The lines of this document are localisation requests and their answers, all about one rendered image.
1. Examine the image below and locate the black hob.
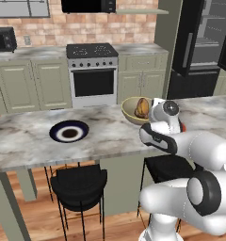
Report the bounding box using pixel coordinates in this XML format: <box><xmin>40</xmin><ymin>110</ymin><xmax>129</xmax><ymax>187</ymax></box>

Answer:
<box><xmin>65</xmin><ymin>42</ymin><xmax>120</xmax><ymax>60</ymax></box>

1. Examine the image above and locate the black bar stool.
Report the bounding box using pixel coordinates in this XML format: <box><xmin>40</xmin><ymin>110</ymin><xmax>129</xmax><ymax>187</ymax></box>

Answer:
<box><xmin>43</xmin><ymin>162</ymin><xmax>108</xmax><ymax>241</ymax></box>
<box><xmin>136</xmin><ymin>154</ymin><xmax>198</xmax><ymax>234</ymax></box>

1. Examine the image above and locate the yellow bowl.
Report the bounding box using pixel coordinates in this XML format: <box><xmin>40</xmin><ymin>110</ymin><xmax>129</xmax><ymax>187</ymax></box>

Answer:
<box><xmin>121</xmin><ymin>96</ymin><xmax>153</xmax><ymax>126</ymax></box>

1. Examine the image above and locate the green wall shelf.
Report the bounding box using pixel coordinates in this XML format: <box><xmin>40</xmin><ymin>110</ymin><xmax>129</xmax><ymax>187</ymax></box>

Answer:
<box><xmin>115</xmin><ymin>8</ymin><xmax>170</xmax><ymax>16</ymax></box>

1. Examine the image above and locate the grey fridge door handle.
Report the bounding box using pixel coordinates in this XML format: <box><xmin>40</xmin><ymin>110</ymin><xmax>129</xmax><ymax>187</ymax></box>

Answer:
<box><xmin>182</xmin><ymin>32</ymin><xmax>194</xmax><ymax>69</ymax></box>

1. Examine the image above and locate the black fridge door with handle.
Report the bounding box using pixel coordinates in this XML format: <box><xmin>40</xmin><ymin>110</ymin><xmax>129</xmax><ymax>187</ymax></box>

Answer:
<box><xmin>171</xmin><ymin>0</ymin><xmax>206</xmax><ymax>78</ymax></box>

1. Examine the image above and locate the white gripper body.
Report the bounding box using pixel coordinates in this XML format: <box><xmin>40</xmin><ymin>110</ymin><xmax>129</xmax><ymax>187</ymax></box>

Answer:
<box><xmin>151</xmin><ymin>97</ymin><xmax>167</xmax><ymax>109</ymax></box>

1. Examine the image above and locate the silver oven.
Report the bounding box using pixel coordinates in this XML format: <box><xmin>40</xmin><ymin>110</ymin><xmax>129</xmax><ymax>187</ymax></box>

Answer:
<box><xmin>67</xmin><ymin>56</ymin><xmax>120</xmax><ymax>110</ymax></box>

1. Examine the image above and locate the black toaster oven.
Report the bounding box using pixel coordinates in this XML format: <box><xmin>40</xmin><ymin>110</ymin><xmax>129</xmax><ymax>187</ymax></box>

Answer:
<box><xmin>0</xmin><ymin>26</ymin><xmax>18</xmax><ymax>54</ymax></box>

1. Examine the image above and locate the green cupboard run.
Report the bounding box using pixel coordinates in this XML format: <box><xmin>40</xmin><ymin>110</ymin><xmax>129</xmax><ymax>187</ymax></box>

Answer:
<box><xmin>0</xmin><ymin>57</ymin><xmax>73</xmax><ymax>115</ymax></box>
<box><xmin>117</xmin><ymin>52</ymin><xmax>170</xmax><ymax>105</ymax></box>

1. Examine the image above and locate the black fridge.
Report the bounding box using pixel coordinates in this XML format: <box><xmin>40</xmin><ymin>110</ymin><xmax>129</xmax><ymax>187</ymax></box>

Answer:
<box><xmin>166</xmin><ymin>0</ymin><xmax>226</xmax><ymax>101</ymax></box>

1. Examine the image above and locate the black microwave oven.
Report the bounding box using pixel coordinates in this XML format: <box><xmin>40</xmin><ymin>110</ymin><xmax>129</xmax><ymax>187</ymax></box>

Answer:
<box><xmin>60</xmin><ymin>0</ymin><xmax>117</xmax><ymax>14</ymax></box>

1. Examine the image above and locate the dark blue round plate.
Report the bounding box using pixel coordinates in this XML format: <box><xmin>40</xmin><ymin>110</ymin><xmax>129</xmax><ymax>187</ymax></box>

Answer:
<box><xmin>48</xmin><ymin>120</ymin><xmax>90</xmax><ymax>144</ymax></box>

